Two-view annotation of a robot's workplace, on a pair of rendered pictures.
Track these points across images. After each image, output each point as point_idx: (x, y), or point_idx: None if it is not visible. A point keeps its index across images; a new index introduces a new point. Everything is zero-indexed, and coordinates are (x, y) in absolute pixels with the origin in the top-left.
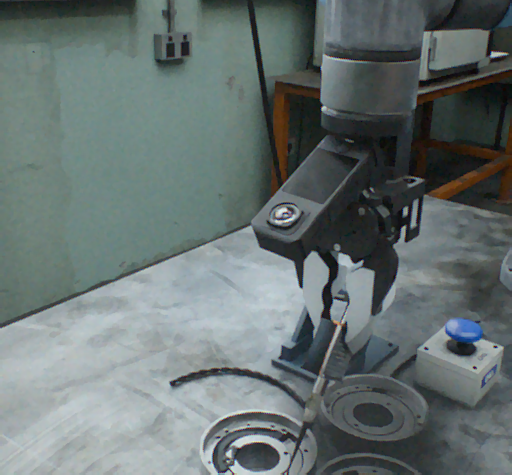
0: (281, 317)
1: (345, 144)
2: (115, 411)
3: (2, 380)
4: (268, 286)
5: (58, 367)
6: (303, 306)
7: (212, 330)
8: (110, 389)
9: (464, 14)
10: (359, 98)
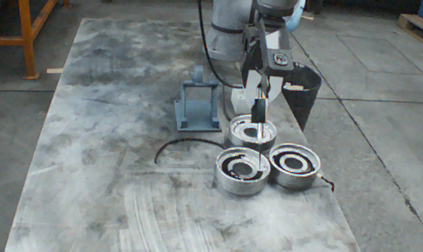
0: (151, 108)
1: (274, 20)
2: (150, 187)
3: (75, 203)
4: (123, 96)
5: (91, 183)
6: (152, 99)
7: (132, 129)
8: (132, 179)
9: None
10: (289, 1)
